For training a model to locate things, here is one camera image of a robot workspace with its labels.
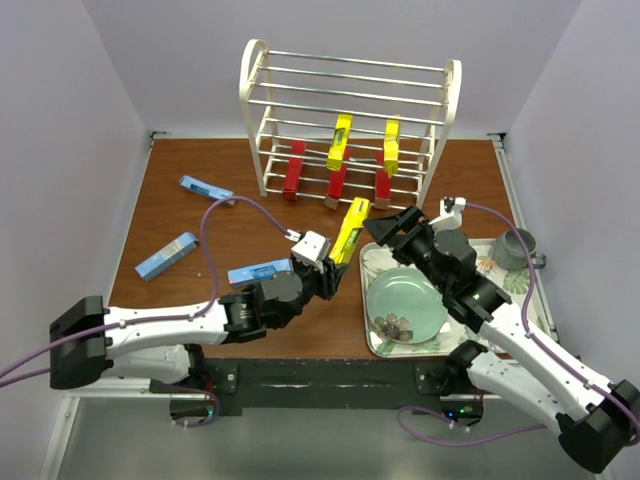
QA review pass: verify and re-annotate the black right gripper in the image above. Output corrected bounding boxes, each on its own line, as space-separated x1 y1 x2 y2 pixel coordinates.
362 205 451 295

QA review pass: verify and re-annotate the yellow toothpaste box edge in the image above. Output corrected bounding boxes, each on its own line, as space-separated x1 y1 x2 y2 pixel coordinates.
329 197 371 265

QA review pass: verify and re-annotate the red toothpaste box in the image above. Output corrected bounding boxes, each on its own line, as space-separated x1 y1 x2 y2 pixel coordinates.
282 141 307 201
324 147 351 210
374 151 391 210

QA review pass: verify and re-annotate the yellow toothpaste box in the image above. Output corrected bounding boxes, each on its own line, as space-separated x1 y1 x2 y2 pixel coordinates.
326 114 353 171
383 119 400 177

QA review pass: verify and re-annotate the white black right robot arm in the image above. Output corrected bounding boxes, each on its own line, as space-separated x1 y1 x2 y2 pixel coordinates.
363 198 639 473

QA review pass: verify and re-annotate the cream metal-rod shelf rack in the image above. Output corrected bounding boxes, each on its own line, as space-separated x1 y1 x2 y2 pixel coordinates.
238 39 463 210

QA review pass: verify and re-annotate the blue toothpaste box centre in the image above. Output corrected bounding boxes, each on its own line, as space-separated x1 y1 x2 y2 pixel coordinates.
227 258 293 288

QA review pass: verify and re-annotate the green ceramic plate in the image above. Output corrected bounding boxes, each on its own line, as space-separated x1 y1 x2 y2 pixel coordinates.
364 267 448 345

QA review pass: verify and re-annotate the grey ceramic mug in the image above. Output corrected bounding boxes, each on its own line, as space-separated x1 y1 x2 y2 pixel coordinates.
490 228 547 271

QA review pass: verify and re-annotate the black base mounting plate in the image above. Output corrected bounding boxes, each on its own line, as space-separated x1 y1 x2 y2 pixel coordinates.
149 357 504 421

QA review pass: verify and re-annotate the light blue toothpaste box far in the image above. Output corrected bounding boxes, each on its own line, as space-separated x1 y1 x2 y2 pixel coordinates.
179 175 234 201

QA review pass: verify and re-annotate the leaf-pattern serving tray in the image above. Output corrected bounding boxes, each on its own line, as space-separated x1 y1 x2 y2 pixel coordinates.
359 239 557 358

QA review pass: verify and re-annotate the blue silver toothpaste box left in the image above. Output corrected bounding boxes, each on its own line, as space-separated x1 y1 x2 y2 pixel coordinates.
135 232 199 282

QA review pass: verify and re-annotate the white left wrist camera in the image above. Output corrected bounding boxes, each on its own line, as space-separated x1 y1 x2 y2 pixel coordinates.
285 229 330 273

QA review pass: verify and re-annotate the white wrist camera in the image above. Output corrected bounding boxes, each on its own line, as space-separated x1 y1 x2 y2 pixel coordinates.
285 229 330 273
429 197 467 232

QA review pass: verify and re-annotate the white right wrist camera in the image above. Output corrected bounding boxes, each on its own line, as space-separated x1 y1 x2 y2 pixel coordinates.
429 197 467 232

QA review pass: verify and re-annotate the aluminium frame rail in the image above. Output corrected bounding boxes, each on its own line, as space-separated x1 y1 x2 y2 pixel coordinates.
42 354 614 480

